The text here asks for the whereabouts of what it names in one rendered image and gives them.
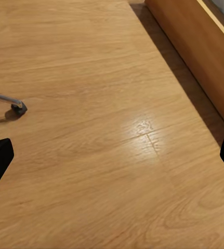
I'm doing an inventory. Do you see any swivel chair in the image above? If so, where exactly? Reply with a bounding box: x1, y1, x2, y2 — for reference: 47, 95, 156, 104
0, 95, 27, 116

